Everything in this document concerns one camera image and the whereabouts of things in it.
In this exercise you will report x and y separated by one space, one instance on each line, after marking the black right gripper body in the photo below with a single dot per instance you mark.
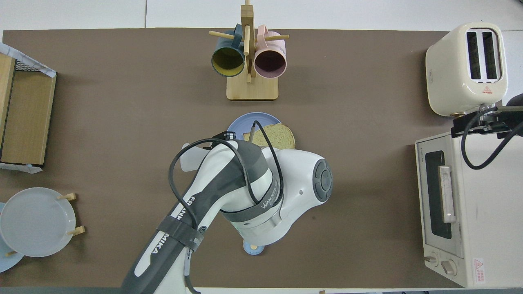
506 120

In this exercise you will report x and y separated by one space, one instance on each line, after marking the toasted bread slice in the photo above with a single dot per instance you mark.
282 139

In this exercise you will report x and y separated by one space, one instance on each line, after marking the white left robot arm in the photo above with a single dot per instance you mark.
286 175

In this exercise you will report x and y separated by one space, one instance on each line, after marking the blue round plate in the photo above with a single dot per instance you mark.
245 121

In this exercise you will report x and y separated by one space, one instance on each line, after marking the wooden plate rack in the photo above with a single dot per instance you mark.
77 230

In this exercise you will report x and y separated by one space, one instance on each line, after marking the grey plate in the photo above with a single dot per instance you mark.
36 222

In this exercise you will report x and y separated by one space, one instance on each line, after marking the light blue plate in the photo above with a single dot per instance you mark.
6 261

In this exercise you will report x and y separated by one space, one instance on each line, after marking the cream two-slot toaster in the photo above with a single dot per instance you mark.
449 81

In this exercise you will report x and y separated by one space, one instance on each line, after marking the wooden mug tree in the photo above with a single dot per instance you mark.
251 87

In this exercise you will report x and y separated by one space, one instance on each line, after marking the dark teal mug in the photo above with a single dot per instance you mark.
227 61

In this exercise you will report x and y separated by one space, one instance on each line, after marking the white toaster oven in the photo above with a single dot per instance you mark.
490 204

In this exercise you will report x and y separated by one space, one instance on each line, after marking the pink ribbed mug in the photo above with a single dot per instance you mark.
269 63

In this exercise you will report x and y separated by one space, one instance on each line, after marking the brown table mat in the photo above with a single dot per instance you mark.
367 102

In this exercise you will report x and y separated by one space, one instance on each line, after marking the wooden shelf box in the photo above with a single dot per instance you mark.
28 118

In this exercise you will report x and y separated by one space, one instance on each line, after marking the white checkered cloth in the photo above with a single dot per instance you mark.
8 51

